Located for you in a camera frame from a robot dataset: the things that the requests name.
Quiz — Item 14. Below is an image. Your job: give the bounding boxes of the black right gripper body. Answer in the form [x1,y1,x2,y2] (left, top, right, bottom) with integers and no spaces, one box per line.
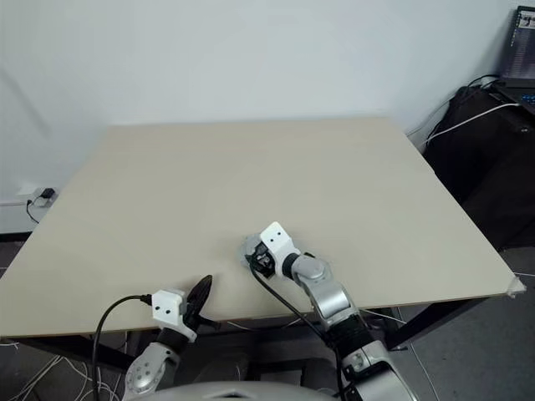
[246,245,278,279]

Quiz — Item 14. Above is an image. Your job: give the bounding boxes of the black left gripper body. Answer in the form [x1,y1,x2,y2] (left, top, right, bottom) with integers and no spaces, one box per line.
[181,298,222,333]

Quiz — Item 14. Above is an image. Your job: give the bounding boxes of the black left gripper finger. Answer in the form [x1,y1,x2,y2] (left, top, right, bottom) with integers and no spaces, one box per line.
[186,292,210,313]
[190,274,215,301]

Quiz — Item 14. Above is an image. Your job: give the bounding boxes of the silver motor end cap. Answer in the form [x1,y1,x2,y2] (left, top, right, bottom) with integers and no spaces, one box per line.
[237,233,265,262]

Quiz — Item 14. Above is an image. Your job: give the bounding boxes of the silver robot torso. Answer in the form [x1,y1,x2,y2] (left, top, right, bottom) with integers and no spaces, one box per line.
[153,377,336,401]

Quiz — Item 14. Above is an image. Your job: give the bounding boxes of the large black bag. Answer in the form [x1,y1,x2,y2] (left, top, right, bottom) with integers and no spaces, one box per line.
[420,84,535,252]

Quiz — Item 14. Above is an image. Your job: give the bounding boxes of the clear tape on table corner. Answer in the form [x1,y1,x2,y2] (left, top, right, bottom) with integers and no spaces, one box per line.
[507,272,529,299]

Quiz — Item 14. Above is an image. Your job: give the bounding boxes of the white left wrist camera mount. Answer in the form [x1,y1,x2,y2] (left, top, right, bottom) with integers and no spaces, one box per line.
[150,287,198,342]

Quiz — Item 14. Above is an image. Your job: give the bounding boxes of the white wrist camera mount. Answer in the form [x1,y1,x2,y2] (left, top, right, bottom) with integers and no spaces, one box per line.
[258,221,301,280]
[150,287,198,342]

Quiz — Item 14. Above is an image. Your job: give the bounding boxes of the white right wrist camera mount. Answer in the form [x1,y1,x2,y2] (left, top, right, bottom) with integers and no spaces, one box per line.
[258,221,301,280]

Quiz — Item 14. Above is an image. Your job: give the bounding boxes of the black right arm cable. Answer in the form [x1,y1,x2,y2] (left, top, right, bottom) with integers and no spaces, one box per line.
[249,266,356,401]

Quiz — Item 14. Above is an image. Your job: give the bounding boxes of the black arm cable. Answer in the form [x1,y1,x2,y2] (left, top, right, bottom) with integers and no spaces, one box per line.
[92,294,154,401]
[249,266,356,401]

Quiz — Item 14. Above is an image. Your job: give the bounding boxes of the thin white cable under table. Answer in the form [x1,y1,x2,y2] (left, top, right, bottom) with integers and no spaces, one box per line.
[227,308,403,331]

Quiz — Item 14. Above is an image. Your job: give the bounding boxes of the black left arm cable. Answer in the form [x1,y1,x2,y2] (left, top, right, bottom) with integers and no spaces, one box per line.
[92,294,154,401]

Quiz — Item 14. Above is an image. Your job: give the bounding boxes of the white floor cable tangle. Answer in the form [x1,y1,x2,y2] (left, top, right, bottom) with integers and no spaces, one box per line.
[0,340,126,401]

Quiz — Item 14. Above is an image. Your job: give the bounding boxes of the black adapter cable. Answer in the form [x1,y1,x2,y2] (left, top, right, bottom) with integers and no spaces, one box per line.
[25,199,42,226]

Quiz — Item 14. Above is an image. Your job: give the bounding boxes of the white wall power socket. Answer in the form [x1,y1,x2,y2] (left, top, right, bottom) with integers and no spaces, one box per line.
[15,185,59,209]

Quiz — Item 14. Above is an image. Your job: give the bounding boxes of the white cable over bag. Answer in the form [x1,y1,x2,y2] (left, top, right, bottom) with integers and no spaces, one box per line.
[423,103,522,146]

